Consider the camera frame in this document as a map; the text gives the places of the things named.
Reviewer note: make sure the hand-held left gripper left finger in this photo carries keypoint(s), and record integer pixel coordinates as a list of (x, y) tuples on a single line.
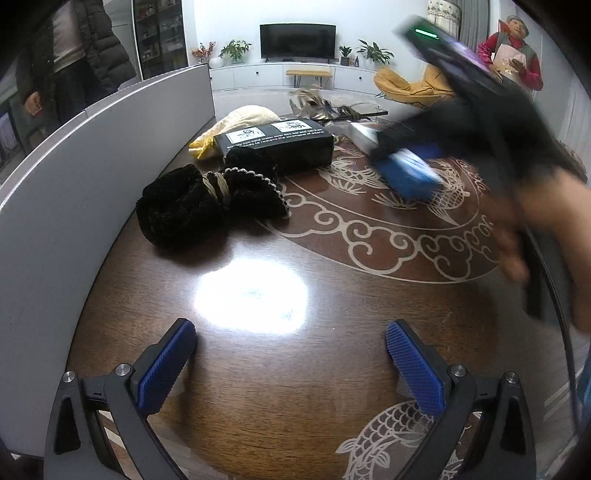
[(164, 364)]

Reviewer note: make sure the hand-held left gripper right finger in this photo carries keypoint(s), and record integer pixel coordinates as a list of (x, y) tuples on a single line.
[(415, 369)]

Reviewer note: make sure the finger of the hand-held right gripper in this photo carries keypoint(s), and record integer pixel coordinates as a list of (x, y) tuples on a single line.
[(397, 136)]

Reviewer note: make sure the small blue box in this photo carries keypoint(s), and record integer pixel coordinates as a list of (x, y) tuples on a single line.
[(411, 177)]

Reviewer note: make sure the silver tassel ornament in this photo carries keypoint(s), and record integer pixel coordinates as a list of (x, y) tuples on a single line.
[(309, 104)]

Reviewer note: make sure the black rectangular box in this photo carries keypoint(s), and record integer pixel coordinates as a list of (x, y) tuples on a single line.
[(286, 147)]

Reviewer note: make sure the black fuzzy cloth bundle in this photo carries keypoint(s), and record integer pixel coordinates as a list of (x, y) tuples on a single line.
[(180, 207)]

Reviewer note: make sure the cream knit glove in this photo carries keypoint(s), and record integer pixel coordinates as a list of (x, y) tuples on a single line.
[(240, 120)]

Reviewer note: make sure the large white cardboard box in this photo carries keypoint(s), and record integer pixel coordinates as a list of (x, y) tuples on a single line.
[(69, 207)]

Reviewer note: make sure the wooden desktop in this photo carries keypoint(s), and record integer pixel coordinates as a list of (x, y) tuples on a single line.
[(286, 369)]

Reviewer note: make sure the person's right hand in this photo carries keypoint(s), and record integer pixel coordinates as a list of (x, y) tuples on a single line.
[(508, 249)]

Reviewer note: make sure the yellow lounge chair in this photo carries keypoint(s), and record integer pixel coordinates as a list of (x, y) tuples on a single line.
[(401, 85)]

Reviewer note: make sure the black hairpin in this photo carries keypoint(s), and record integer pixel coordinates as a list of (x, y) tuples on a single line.
[(346, 113)]

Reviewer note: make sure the grey curtain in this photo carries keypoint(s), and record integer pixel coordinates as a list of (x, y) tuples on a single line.
[(473, 23)]

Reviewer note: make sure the broad-leaf potted plant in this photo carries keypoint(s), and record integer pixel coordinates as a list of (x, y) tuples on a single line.
[(375, 53)]

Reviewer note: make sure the small potted plant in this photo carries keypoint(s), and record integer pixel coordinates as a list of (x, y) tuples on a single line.
[(345, 56)]

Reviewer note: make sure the covered standing air conditioner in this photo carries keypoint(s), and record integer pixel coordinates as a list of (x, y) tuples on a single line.
[(443, 14)]

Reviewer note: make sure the wooden bench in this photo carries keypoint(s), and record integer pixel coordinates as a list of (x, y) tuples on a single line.
[(309, 74)]

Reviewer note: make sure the black television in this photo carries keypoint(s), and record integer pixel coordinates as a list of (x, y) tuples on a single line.
[(298, 41)]

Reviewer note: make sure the white television cabinet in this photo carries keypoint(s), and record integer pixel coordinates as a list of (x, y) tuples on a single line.
[(258, 76)]

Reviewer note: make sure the bushy green potted plant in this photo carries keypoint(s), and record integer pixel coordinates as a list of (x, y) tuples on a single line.
[(235, 50)]

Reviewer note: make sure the white round vase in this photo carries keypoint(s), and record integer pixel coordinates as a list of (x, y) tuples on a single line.
[(216, 62)]

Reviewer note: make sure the red flower plant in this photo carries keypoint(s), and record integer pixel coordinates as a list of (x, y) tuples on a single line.
[(203, 50)]

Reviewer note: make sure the dark display cabinet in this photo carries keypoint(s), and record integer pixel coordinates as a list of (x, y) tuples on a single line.
[(159, 37)]

